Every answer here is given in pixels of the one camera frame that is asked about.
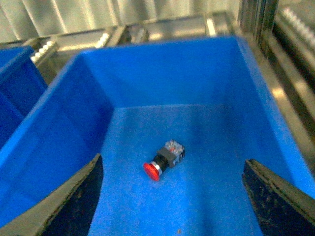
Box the metal roller conveyor rail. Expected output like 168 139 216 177
31 29 112 84

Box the blue plastic bin with buttons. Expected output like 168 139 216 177
0 46 47 147

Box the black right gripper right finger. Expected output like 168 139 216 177
242 159 315 236

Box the empty blue plastic bin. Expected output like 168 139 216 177
0 37 315 236

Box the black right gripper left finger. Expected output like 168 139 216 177
0 153 103 236

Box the red mushroom push button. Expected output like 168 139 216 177
143 139 186 181

